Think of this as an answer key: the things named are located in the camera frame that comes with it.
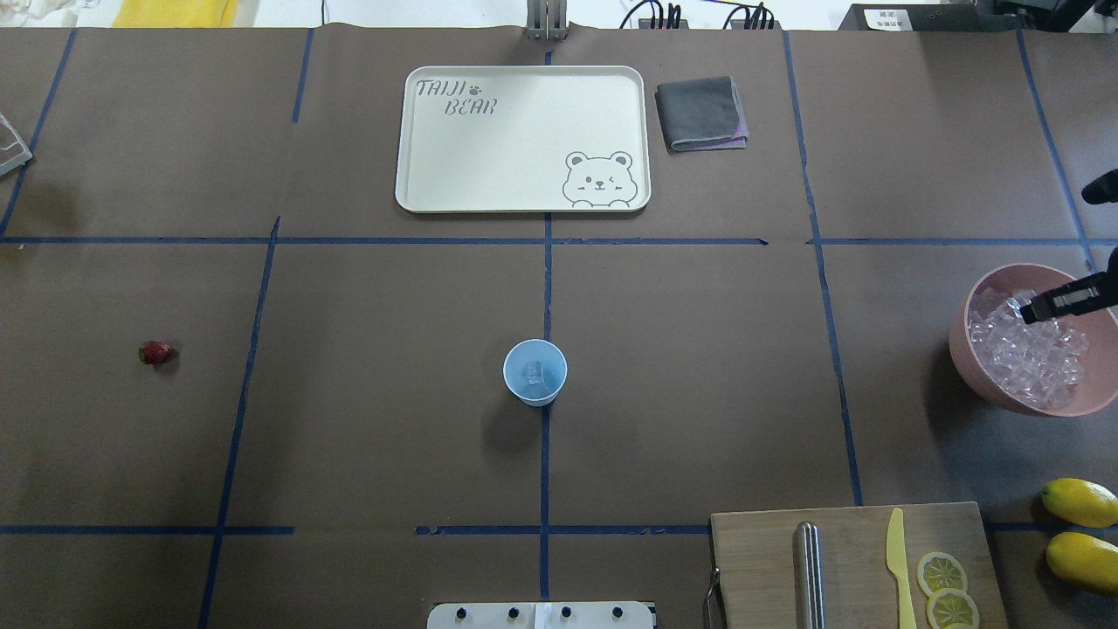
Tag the grey folded cloth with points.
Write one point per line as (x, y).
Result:
(702, 115)

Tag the pink bowl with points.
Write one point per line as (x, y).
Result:
(1097, 392)

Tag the pile of clear ice cubes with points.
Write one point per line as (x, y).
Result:
(1041, 364)

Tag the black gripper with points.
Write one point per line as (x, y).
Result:
(1071, 299)

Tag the wooden cutting board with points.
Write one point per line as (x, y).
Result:
(755, 553)

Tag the whole yellow lemon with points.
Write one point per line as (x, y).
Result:
(1084, 561)
(1080, 502)

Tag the lemon slice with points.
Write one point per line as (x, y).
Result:
(952, 608)
(938, 571)

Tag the cream bear print tray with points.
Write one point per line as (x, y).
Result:
(523, 139)

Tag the yellow plastic knife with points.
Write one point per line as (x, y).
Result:
(897, 563)

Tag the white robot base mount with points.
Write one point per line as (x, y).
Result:
(544, 614)

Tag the steel muddler black tip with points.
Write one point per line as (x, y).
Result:
(810, 596)

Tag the light blue plastic cup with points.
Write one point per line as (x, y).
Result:
(555, 369)

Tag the white cup rack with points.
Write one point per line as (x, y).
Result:
(15, 153)

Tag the yellow cloth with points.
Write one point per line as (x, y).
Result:
(176, 14)

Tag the red strawberry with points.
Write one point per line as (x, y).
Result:
(155, 352)

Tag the clear ice cube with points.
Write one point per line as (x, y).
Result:
(532, 373)

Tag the aluminium frame post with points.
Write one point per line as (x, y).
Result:
(547, 20)

